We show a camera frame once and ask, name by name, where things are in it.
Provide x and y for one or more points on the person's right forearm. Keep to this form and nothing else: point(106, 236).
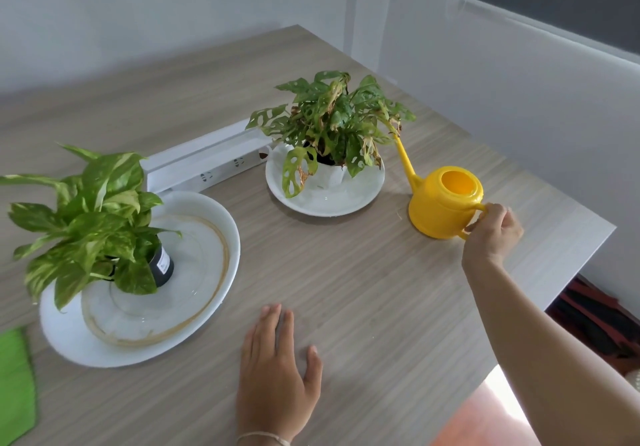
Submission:
point(545, 360)

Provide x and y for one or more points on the clear glass dish gold rim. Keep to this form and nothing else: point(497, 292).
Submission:
point(192, 270)

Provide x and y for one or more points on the variegated pothos plant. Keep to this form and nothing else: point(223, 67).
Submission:
point(100, 220)

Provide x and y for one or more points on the person's left middle finger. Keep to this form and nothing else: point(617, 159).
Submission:
point(269, 330)

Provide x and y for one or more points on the holey-leaf green plant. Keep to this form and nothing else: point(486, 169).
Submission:
point(330, 115)

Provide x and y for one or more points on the person's left forearm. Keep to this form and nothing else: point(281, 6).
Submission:
point(260, 442)

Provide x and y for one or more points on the small white plate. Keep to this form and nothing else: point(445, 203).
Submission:
point(325, 203)

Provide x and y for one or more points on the person's left thumb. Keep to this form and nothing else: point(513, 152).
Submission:
point(313, 368)

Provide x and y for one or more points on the white plant pot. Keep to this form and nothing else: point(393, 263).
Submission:
point(330, 175)

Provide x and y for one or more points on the white power socket box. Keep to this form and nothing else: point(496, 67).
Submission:
point(200, 160)

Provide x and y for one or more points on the green cloth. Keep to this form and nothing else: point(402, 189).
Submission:
point(15, 390)

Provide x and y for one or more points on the red and black bag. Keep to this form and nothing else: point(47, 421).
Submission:
point(595, 320)

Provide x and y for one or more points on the person's left hand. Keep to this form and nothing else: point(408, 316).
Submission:
point(272, 390)

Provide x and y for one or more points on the black plant pot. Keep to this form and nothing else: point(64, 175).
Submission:
point(161, 265)

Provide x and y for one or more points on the person's right hand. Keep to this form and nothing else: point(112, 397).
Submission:
point(492, 238)

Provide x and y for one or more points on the large white oval plate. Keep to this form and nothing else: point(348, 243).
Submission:
point(65, 343)

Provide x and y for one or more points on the person's right thumb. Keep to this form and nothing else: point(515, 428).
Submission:
point(477, 221)

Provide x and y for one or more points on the yellow plastic watering can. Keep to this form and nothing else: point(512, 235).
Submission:
point(440, 210)

